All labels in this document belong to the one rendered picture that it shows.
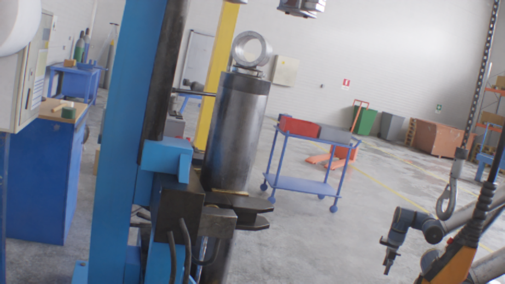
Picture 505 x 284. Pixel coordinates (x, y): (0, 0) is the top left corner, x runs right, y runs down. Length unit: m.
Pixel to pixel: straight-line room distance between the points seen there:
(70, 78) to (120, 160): 6.95
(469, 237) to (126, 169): 1.25
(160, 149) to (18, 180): 1.70
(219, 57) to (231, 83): 2.62
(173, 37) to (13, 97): 0.58
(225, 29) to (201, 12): 8.30
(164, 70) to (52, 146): 1.56
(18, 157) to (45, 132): 0.27
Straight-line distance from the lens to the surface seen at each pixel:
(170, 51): 1.45
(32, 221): 3.08
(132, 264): 1.82
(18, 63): 1.31
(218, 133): 1.64
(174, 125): 1.96
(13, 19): 1.05
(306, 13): 1.54
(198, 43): 12.41
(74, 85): 8.52
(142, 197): 1.68
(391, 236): 2.45
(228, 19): 4.24
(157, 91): 1.45
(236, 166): 1.64
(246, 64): 1.63
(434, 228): 2.27
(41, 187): 2.96
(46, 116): 2.81
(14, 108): 1.33
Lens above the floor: 1.52
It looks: 10 degrees down
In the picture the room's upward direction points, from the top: 12 degrees clockwise
